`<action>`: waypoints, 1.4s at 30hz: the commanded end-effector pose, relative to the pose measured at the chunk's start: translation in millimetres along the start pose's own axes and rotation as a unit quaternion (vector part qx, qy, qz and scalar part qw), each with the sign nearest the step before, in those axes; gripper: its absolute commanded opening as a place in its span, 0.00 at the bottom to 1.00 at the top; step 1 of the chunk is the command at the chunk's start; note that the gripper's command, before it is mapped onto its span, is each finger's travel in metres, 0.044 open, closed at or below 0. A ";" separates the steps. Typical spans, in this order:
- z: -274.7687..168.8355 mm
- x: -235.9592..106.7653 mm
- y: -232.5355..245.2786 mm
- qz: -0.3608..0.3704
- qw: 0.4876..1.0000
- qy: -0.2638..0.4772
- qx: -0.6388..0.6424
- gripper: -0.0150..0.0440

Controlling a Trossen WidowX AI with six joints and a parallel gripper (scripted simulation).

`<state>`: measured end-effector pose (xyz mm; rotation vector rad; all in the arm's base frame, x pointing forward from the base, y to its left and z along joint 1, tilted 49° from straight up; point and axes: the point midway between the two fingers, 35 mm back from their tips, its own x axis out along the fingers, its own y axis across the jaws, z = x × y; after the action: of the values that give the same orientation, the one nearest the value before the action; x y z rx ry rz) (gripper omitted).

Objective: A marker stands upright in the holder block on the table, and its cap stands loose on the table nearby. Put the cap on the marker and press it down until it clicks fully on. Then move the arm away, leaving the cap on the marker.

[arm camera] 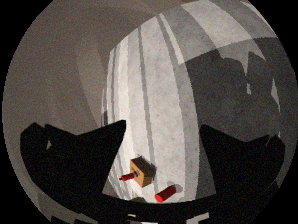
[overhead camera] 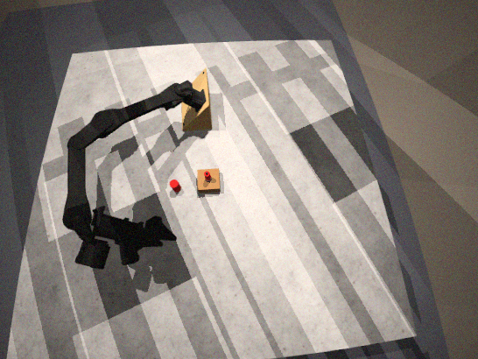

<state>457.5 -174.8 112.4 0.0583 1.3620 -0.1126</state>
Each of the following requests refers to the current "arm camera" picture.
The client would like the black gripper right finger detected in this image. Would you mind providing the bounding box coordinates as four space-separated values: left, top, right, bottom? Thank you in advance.
200 124 269 193

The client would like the brown wooden block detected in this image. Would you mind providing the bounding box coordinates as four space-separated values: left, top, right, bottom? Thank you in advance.
129 157 154 188

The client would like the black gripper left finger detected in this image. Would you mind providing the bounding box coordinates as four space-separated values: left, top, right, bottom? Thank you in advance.
44 120 126 193

